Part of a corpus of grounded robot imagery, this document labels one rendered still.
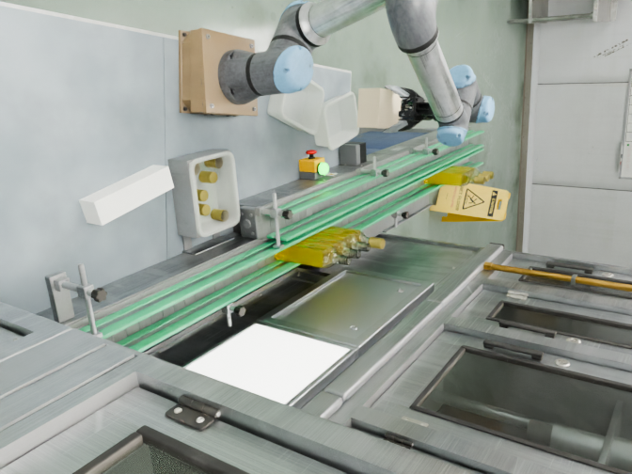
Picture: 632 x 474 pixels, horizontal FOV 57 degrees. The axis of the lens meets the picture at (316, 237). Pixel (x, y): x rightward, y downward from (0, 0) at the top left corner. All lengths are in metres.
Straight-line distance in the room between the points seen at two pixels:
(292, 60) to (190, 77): 0.29
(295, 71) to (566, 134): 6.10
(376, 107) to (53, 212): 0.97
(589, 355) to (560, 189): 6.09
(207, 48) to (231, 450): 1.21
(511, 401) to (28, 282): 1.12
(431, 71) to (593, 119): 6.04
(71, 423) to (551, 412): 0.99
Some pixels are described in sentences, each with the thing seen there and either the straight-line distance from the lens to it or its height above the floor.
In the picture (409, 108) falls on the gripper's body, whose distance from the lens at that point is 1.82.
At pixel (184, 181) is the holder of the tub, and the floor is 0.81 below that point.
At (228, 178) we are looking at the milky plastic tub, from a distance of 1.74.
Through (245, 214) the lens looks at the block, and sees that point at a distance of 1.77.
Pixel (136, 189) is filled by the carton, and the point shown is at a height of 0.81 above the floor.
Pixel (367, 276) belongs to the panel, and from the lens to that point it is 1.94.
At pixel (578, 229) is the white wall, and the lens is 7.70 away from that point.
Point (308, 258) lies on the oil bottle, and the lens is 1.77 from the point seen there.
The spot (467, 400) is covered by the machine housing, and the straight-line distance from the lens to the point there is 1.39.
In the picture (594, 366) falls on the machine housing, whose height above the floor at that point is 1.82.
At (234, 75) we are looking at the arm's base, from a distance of 1.64.
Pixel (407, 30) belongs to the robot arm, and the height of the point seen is 1.42.
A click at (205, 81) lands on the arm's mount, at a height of 0.85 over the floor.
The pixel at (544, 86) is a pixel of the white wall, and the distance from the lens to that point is 7.48.
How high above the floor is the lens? 2.00
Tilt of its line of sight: 34 degrees down
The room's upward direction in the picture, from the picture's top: 99 degrees clockwise
